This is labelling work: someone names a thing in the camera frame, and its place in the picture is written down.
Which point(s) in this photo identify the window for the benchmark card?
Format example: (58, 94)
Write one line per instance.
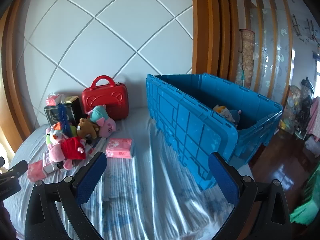
(317, 65)

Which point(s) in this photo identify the red plush toy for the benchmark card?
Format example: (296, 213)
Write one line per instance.
(73, 148)

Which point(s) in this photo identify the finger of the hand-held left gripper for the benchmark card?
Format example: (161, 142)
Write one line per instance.
(18, 168)

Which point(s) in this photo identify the white duck plush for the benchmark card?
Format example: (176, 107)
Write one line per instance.
(55, 136)

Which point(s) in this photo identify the brown bear plush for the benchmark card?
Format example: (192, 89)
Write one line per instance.
(86, 128)

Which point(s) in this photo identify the grey blue plush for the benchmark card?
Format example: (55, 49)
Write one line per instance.
(235, 117)

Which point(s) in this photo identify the wooden headboard frame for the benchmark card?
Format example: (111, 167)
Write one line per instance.
(212, 30)

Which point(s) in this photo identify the black gift box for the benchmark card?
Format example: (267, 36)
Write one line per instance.
(53, 116)

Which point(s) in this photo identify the teal and pink pig plush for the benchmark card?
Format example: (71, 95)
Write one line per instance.
(103, 122)

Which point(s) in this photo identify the pile of small medicine boxes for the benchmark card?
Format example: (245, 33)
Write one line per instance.
(98, 143)

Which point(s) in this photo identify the green cloth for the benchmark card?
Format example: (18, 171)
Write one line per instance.
(308, 200)

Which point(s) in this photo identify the green frog plush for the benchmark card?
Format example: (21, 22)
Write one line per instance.
(73, 130)

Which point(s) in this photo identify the yellow and white plush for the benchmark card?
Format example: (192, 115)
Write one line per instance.
(221, 110)

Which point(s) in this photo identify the blue bottle brush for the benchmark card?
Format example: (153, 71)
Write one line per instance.
(65, 120)

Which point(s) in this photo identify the pile of clothes and bags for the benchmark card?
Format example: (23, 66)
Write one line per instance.
(303, 110)

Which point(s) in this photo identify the white padded headboard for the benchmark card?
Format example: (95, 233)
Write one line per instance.
(100, 30)

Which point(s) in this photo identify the pink tissue pack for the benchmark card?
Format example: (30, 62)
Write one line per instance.
(118, 148)
(35, 171)
(53, 100)

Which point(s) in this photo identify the flat gold box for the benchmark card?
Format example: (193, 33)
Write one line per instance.
(71, 99)

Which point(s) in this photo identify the blue plastic storage crate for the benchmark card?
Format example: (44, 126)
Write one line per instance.
(190, 130)

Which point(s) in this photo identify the red hard carry case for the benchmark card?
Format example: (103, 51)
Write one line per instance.
(106, 103)

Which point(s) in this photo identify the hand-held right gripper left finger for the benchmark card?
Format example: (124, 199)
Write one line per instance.
(91, 177)

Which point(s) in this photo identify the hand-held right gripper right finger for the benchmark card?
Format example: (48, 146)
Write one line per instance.
(223, 177)

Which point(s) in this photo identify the wooden framed glass door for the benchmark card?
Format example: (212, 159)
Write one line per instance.
(270, 42)

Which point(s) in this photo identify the pink plush toy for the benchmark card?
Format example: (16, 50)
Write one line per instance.
(56, 153)

